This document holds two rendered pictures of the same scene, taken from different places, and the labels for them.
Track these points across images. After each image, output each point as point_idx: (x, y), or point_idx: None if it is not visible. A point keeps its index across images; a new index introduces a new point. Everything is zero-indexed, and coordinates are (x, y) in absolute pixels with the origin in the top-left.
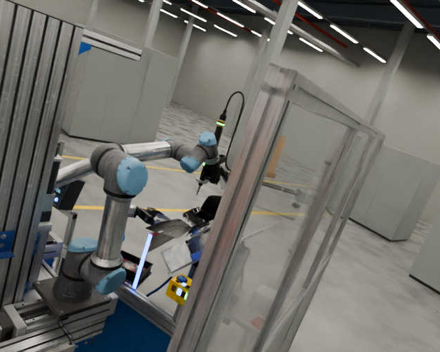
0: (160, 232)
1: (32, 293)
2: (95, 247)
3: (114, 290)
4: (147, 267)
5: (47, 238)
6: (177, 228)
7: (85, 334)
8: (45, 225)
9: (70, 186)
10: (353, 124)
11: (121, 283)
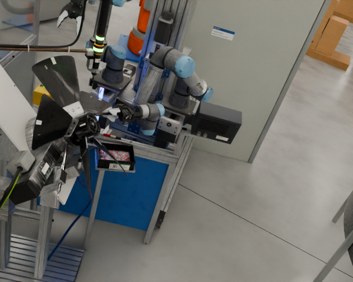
0: (99, 98)
1: (133, 93)
2: (110, 45)
3: None
4: (102, 164)
5: (163, 103)
6: (89, 104)
7: None
8: (146, 56)
9: (198, 106)
10: None
11: None
